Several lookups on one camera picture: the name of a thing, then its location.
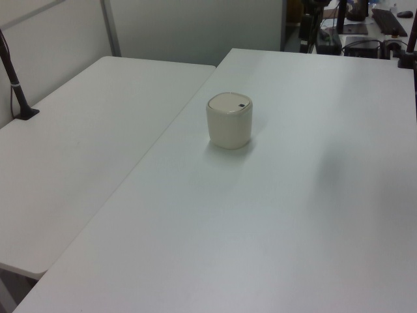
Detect black electronics box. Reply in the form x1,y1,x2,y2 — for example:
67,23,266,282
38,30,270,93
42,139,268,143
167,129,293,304
343,35,382,58

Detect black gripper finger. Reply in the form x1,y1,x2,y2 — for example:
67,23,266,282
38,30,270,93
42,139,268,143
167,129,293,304
299,15,311,38
308,14,323,53

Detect black clamped camera pole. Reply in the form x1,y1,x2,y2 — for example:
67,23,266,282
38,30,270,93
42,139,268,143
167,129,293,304
396,0,417,70

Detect black Franka gripper body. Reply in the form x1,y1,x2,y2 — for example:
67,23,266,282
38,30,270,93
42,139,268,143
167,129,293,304
303,0,328,16

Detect black keyboard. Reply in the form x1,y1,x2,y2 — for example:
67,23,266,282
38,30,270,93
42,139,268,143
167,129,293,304
371,8,409,37

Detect dark cylindrical container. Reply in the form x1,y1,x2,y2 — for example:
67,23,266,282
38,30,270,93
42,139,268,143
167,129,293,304
345,0,367,22

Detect black cable with white tie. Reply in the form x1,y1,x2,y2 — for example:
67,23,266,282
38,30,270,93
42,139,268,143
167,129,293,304
0,32,20,119

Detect small beige lidded trash bin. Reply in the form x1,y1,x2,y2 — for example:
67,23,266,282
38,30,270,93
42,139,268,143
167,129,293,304
205,92,253,150

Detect grey metal partition post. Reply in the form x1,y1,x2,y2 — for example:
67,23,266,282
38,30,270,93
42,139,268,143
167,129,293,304
100,0,122,58

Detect black camera stand pole with base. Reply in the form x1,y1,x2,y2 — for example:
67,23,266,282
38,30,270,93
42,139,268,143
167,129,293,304
0,27,40,120

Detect white side table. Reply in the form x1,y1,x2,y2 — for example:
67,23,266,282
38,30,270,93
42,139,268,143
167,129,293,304
0,55,217,275

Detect black monitor stand with base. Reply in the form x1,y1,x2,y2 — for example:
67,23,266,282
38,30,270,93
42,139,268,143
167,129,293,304
335,0,369,36

